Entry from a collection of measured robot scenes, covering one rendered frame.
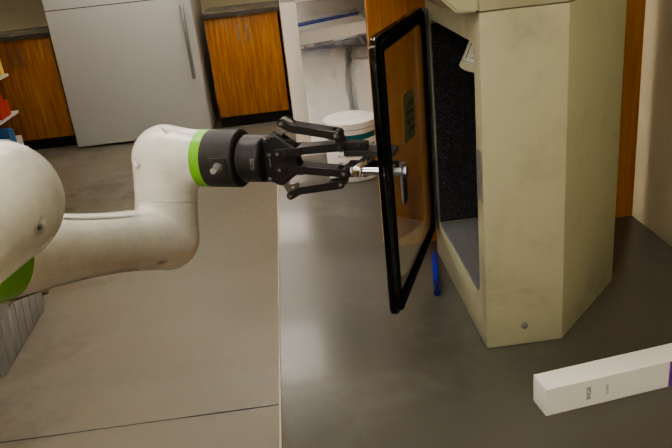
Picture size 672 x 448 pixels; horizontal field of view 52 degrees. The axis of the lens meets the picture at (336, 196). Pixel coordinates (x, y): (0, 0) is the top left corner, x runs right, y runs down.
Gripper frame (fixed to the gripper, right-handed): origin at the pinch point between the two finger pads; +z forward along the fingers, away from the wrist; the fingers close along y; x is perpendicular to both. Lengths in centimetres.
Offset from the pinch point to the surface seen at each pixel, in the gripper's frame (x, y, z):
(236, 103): 427, -96, -242
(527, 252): -5.7, -11.5, 22.7
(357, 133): 57, -13, -20
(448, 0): -9.5, 22.8, 14.0
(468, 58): 4.3, 13.3, 14.3
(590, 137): 3.6, 1.9, 30.6
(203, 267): 177, -119, -145
